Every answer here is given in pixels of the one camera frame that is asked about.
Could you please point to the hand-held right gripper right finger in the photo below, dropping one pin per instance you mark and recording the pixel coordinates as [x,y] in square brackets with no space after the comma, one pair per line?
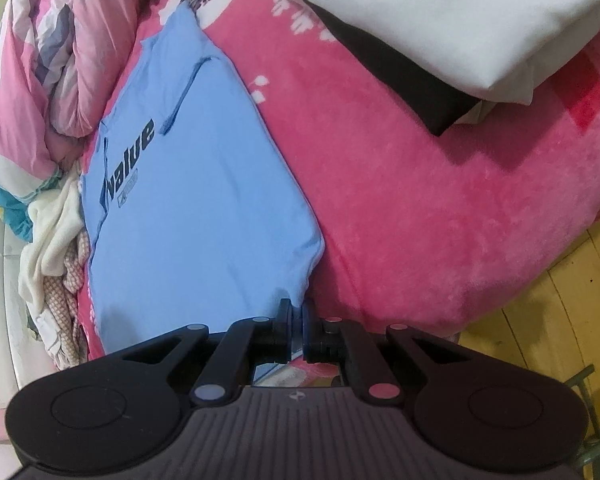
[311,332]

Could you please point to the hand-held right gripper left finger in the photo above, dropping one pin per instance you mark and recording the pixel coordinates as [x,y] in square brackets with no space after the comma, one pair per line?
[286,332]

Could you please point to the blue t-shirt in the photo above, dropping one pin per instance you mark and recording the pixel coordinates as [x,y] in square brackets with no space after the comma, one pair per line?
[195,200]

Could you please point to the pink floral blanket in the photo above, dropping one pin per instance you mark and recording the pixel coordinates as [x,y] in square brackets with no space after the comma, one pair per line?
[405,210]

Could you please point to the beige checked cloth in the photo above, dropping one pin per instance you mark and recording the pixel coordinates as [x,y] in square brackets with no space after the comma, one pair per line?
[72,280]

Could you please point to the cream fleece garment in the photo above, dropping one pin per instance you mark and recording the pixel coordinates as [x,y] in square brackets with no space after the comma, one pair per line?
[50,240]

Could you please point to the white folded garment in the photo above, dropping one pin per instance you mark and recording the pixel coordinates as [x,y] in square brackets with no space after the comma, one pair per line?
[472,112]
[430,10]

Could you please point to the black folded garment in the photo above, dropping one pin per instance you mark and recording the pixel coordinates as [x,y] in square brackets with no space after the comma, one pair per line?
[405,75]

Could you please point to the blue cartoon quilt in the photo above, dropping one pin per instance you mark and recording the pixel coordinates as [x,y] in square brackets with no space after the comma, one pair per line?
[10,205]

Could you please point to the pink grey quilt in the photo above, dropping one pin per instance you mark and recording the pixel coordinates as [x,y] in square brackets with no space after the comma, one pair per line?
[70,60]

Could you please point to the metal frame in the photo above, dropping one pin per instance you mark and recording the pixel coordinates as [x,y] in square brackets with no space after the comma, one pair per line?
[587,385]

